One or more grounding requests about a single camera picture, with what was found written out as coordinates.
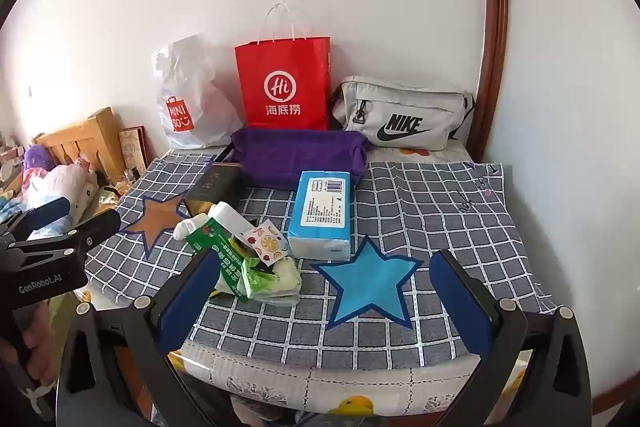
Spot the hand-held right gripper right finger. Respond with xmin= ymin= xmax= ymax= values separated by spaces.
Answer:
xmin=429 ymin=249 xmax=593 ymax=427

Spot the white plastic shopping bag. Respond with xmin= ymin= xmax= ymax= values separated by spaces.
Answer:
xmin=151 ymin=33 xmax=246 ymax=150

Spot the fruit print packet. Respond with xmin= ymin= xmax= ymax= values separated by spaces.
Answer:
xmin=243 ymin=218 xmax=291 ymax=264

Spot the green tissue packet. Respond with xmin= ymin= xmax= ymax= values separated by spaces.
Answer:
xmin=239 ymin=257 xmax=302 ymax=305

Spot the wooden door frame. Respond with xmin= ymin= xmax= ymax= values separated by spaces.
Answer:
xmin=470 ymin=0 xmax=510 ymax=160

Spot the blue tissue pack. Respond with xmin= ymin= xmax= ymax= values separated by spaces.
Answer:
xmin=287 ymin=170 xmax=353 ymax=260

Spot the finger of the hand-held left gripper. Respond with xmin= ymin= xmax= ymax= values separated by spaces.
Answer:
xmin=21 ymin=197 xmax=72 ymax=234
xmin=10 ymin=209 xmax=122 ymax=259

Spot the grey waist bag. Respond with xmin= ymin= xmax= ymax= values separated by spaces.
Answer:
xmin=331 ymin=76 xmax=476 ymax=152

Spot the person's left hand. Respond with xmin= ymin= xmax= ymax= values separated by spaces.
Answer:
xmin=22 ymin=302 xmax=57 ymax=390

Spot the patterned book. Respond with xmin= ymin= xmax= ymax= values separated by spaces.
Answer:
xmin=118 ymin=126 xmax=149 ymax=175

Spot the purple plush toy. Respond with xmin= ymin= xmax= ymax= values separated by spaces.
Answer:
xmin=22 ymin=144 xmax=53 ymax=180

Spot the grey checked blanket with stars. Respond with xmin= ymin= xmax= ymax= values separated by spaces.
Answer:
xmin=82 ymin=149 xmax=561 ymax=360

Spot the red paper bag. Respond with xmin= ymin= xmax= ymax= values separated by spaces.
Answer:
xmin=235 ymin=2 xmax=332 ymax=131

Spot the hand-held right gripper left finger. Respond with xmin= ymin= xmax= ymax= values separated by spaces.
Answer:
xmin=55 ymin=249 xmax=223 ymax=427

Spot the wooden headboard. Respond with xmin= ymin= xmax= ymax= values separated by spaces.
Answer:
xmin=32 ymin=107 xmax=126 ymax=180

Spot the purple towel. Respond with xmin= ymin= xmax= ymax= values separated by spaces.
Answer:
xmin=230 ymin=128 xmax=376 ymax=190

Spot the pink floral quilt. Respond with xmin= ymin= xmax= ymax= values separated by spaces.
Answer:
xmin=0 ymin=157 xmax=101 ymax=238

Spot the dark green tin box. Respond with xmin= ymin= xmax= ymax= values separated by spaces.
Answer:
xmin=183 ymin=163 xmax=247 ymax=218

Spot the green and white package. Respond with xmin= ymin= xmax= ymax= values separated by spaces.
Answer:
xmin=185 ymin=217 xmax=261 ymax=303

